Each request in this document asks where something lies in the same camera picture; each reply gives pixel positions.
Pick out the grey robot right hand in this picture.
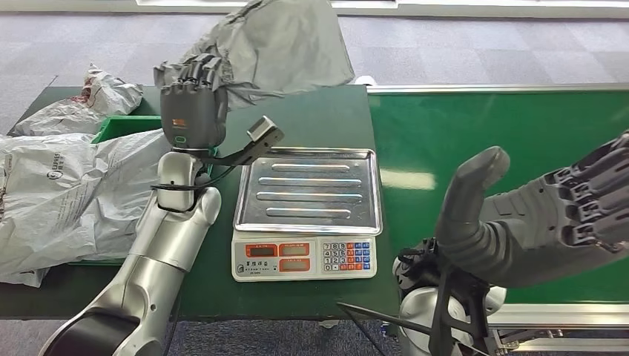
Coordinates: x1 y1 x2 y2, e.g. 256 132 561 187
435 129 629 291

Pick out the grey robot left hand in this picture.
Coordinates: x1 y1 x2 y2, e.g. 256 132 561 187
159 53 230 154

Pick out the grey plastic mailer package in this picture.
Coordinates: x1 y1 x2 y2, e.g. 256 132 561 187
153 0 356 112

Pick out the green plastic basket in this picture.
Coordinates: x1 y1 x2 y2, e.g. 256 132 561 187
68 114 218 268

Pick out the crumpled white mailer package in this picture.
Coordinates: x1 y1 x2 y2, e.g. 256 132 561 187
12 62 145 137

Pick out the large white mailer package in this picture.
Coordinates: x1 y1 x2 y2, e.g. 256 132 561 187
0 128 171 289

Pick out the white electronic weighing scale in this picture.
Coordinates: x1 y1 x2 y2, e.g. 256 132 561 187
231 146 383 283

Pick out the dark green table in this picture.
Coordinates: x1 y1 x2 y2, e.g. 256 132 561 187
0 84 400 321

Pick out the green conveyor belt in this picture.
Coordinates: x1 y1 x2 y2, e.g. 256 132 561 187
367 90 629 306

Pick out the steel scale tray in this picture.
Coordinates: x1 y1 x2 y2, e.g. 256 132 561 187
233 146 383 237

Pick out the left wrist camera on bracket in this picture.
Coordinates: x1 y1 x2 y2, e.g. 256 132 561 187
195 114 286 168

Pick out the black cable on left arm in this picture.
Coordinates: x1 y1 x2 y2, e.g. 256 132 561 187
148 163 238 213

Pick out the aluminium conveyor side rail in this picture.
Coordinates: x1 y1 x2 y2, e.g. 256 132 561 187
366 82 629 95
484 303 629 353

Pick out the black right wrist camera bracket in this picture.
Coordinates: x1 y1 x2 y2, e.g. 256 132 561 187
428 265 497 356

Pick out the thin black cable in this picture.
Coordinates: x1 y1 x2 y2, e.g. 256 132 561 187
335 302 438 356

